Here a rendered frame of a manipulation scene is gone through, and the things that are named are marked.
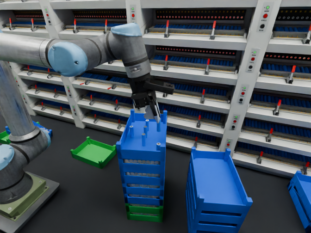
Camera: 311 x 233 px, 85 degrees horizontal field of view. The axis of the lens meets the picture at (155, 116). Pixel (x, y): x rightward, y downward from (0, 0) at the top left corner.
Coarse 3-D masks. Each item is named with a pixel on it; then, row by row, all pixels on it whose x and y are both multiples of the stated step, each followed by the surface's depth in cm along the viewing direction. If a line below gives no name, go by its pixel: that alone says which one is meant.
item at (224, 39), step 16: (160, 16) 113; (176, 16) 109; (192, 16) 106; (208, 16) 103; (224, 16) 100; (240, 16) 98; (144, 32) 109; (160, 32) 108; (176, 32) 104; (192, 32) 102; (208, 32) 98; (224, 32) 95; (240, 32) 93; (208, 48) 97; (224, 48) 94; (240, 48) 91
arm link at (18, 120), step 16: (0, 32) 75; (0, 64) 77; (0, 80) 78; (0, 96) 81; (16, 96) 86; (16, 112) 87; (16, 128) 91; (32, 128) 97; (16, 144) 93; (32, 144) 97; (48, 144) 107
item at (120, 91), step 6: (84, 72) 160; (114, 72) 148; (120, 72) 146; (72, 78) 149; (72, 84) 150; (78, 84) 147; (84, 84) 146; (90, 84) 145; (96, 84) 144; (96, 90) 144; (102, 90) 141; (108, 90) 138; (114, 90) 135; (120, 90) 134; (126, 90) 134; (126, 96) 136
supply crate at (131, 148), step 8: (128, 120) 88; (136, 120) 97; (144, 120) 97; (152, 120) 96; (128, 128) 88; (136, 128) 91; (152, 128) 91; (128, 136) 85; (136, 136) 85; (152, 136) 85; (160, 136) 85; (120, 144) 68; (128, 144) 80; (136, 144) 80; (152, 144) 80; (120, 152) 70; (128, 152) 70; (136, 152) 70; (144, 152) 69; (152, 152) 69; (160, 152) 69; (152, 160) 71; (160, 160) 71
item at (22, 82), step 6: (0, 12) 150; (6, 12) 154; (12, 12) 158; (0, 18) 151; (6, 18) 155; (12, 66) 167; (18, 66) 171; (12, 72) 172; (18, 78) 174; (24, 84) 179; (30, 96) 188; (30, 102) 189; (30, 108) 192; (30, 114) 198; (36, 114) 198
